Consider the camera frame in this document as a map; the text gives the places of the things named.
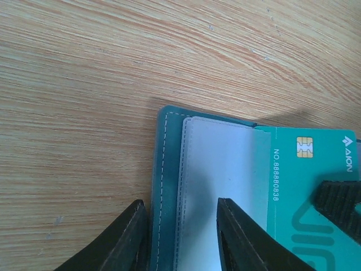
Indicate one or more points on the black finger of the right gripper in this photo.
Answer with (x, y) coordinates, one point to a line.
(337, 201)

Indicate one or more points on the teal AION credit card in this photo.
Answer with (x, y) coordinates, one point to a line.
(300, 160)

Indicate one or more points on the teal card holder wallet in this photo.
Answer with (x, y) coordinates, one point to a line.
(200, 158)

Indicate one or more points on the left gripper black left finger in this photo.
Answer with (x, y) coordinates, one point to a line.
(123, 245)

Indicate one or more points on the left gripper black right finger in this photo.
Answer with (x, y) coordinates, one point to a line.
(244, 245)

